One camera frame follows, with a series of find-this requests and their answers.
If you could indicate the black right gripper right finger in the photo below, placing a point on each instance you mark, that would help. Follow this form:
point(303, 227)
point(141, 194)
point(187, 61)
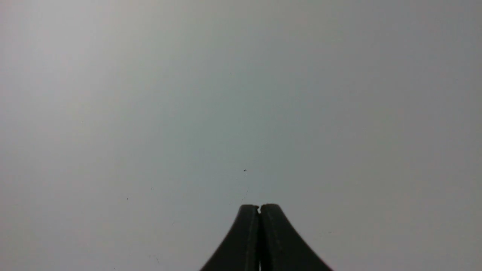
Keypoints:
point(282, 247)

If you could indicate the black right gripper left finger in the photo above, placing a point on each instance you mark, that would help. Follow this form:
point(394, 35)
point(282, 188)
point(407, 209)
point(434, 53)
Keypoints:
point(239, 249)

